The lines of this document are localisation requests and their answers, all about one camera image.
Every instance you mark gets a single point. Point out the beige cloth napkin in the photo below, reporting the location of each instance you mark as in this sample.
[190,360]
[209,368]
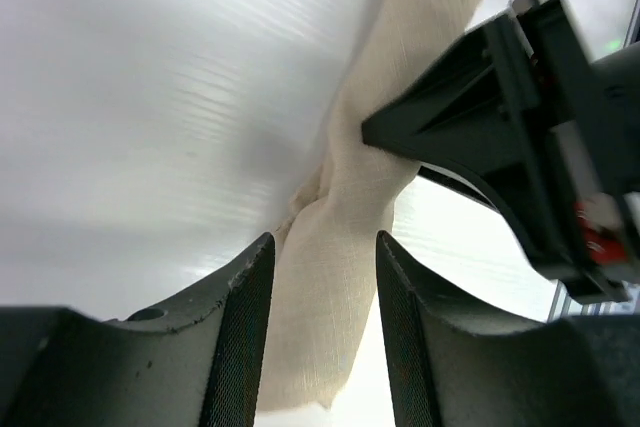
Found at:
[325,280]

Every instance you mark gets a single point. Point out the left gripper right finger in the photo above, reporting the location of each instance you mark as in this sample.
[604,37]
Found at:
[453,359]

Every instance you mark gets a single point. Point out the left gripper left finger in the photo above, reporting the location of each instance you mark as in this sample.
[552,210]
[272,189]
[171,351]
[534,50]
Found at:
[193,359]

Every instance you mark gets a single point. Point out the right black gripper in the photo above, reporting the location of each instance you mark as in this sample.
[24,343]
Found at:
[466,121]

